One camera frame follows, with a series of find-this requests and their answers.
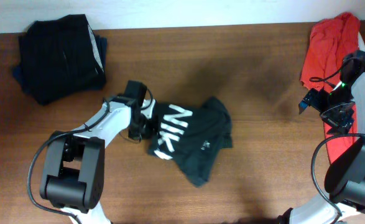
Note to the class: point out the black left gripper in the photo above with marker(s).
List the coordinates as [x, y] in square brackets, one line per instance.
[152, 129]

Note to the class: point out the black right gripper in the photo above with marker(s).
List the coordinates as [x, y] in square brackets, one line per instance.
[341, 125]

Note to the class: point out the dark green Nike t-shirt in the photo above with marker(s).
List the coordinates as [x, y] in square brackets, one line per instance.
[192, 137]

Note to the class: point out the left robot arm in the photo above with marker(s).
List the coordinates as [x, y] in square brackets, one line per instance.
[73, 173]

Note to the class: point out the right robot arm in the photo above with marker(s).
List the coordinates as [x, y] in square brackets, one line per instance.
[343, 195]

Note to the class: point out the red t-shirt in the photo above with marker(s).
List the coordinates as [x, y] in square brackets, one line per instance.
[330, 41]

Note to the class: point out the folded navy blue garment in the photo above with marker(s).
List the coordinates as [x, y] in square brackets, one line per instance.
[17, 71]

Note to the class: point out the folded black garment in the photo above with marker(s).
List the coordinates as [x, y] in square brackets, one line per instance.
[59, 58]

